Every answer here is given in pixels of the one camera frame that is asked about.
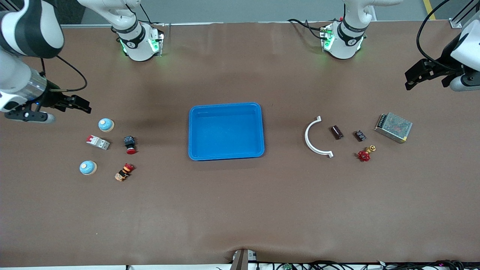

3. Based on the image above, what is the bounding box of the white red circuit breaker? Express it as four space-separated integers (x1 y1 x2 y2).
86 135 111 150

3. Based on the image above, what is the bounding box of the metal mesh power supply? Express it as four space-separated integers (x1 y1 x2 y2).
374 112 413 144

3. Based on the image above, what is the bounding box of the black red emergency stop button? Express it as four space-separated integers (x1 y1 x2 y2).
124 135 137 155

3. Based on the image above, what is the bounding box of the orange black red push button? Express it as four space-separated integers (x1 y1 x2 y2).
115 163 134 182

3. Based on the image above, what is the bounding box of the blue plastic tray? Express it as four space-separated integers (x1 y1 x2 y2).
188 102 265 161

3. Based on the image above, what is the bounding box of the brown table mat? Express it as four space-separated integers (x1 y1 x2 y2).
0 21 480 267

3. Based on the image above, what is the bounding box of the aluminium frame post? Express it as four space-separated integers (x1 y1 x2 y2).
449 0 474 29

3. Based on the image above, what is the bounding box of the red handle brass valve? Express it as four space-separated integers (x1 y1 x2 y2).
357 145 377 162

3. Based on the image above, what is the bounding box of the white curved plastic bracket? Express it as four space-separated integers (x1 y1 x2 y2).
304 116 334 159

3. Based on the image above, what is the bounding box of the black left base cable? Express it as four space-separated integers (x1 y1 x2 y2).
288 18 330 41

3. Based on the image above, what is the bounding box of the aluminium table edge rail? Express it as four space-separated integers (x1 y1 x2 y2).
62 18 456 29

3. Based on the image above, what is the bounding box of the black cable bundle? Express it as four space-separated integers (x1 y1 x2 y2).
257 259 480 270

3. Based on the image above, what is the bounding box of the metal table clamp bracket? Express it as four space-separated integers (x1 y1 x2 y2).
231 249 258 270

